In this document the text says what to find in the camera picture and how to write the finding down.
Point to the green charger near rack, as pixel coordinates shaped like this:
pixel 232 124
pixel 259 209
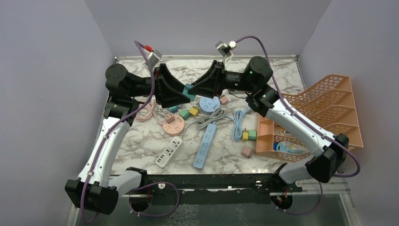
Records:
pixel 252 135

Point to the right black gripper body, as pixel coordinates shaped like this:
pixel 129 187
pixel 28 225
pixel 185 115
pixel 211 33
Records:
pixel 235 81

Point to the blue round power strip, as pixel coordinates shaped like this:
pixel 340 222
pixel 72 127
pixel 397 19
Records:
pixel 209 105

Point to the yellow charger plug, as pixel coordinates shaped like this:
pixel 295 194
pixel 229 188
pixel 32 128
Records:
pixel 194 111

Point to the pink round power strip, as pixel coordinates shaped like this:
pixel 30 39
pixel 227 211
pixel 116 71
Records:
pixel 175 128

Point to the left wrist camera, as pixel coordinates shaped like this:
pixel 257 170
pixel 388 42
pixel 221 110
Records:
pixel 154 57

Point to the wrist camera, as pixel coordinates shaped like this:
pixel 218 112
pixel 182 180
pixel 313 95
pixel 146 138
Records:
pixel 225 49
pixel 154 57

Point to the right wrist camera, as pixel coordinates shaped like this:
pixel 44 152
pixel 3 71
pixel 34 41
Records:
pixel 225 49

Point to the pink charger plug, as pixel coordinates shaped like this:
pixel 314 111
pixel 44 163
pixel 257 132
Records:
pixel 169 118

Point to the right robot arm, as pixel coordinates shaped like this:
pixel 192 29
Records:
pixel 328 150

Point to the pink charger front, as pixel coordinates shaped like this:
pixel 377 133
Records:
pixel 247 152

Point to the white power strip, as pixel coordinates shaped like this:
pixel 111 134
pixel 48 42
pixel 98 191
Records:
pixel 168 152

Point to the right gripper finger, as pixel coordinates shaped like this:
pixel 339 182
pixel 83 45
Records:
pixel 215 66
pixel 210 87

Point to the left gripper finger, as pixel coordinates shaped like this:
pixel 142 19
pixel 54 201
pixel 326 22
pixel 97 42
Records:
pixel 168 95
pixel 172 81

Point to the blue long power strip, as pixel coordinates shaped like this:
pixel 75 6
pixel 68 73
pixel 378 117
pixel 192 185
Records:
pixel 205 145

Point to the green charger plug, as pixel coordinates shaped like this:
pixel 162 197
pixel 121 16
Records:
pixel 185 114

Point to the yellow charger near rack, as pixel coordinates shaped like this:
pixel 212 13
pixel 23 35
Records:
pixel 245 135

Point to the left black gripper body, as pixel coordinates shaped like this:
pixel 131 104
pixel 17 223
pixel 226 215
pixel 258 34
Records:
pixel 141 87

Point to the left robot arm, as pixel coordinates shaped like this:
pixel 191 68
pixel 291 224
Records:
pixel 93 189

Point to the orange plastic file rack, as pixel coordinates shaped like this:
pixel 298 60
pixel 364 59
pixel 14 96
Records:
pixel 329 103

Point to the pink charger by blue strip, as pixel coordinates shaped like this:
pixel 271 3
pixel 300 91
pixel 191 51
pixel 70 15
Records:
pixel 223 99

